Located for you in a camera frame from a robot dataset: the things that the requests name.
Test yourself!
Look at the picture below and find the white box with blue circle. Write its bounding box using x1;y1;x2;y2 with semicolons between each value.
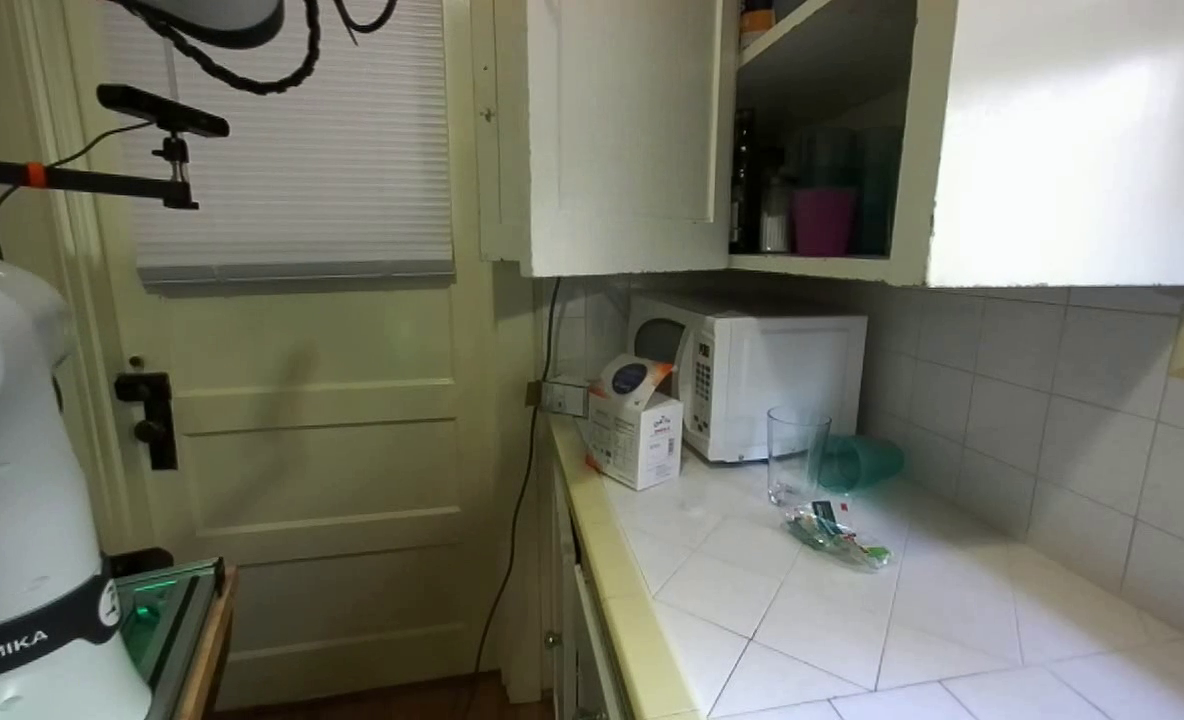
579;348;686;497

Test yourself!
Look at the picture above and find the cream panelled door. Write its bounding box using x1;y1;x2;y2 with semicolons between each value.
26;0;515;714

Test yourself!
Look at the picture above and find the cream base cabinet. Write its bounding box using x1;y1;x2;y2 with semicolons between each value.
544;463;639;720

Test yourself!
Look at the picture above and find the white door blind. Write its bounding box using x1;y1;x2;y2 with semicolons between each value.
106;0;460;293

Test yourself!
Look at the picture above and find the black door lock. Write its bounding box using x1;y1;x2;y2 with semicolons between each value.
113;369;185;478

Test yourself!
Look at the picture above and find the white microwave oven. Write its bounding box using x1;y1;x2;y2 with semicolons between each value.
623;293;870;467

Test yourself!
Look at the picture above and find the clear drinking glass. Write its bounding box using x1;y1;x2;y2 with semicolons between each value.
764;404;812;514

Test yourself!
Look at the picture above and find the small white bottle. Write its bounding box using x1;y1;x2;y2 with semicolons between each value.
759;176;790;258

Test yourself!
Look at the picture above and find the pink cup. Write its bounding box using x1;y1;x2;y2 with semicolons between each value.
789;183;864;261

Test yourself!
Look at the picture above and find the teal mesh scrubber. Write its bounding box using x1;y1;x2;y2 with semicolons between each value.
802;430;909;497

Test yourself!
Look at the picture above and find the orange jar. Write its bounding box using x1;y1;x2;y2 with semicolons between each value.
734;0;783;43

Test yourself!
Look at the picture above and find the green glass tray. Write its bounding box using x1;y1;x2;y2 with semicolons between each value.
106;557;240;720

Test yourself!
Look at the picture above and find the white wall outlet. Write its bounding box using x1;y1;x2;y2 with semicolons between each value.
535;380;600;425

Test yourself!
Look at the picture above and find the black hanging wall cable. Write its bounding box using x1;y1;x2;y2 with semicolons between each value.
468;273;563;677

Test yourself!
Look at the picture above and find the black stereo camera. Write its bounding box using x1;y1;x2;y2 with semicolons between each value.
93;81;231;140

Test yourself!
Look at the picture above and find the cream wall cabinet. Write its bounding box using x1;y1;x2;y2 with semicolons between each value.
725;0;1184;293

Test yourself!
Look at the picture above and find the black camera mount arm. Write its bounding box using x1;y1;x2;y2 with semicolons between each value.
0;134;204;214

